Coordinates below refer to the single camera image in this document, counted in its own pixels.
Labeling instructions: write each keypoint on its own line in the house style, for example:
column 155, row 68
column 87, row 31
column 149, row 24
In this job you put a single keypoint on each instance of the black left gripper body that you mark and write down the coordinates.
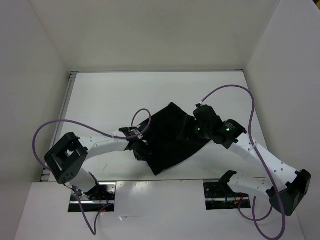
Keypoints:
column 142, row 151

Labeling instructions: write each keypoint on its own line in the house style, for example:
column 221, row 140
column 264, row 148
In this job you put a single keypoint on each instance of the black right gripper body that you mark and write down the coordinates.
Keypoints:
column 205, row 130

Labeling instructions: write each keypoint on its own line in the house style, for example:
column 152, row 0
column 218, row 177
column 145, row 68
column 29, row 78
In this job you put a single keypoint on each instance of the black skirt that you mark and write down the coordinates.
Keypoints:
column 172, row 138

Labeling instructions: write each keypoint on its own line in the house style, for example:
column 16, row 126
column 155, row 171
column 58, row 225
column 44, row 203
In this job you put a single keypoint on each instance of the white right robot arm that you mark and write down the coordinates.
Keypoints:
column 284, row 186

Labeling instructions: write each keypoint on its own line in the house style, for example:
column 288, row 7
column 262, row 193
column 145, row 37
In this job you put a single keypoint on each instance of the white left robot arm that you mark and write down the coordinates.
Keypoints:
column 66, row 158

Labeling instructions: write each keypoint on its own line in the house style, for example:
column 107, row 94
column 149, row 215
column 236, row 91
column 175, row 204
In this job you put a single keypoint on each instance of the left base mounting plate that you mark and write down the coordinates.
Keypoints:
column 103, row 200

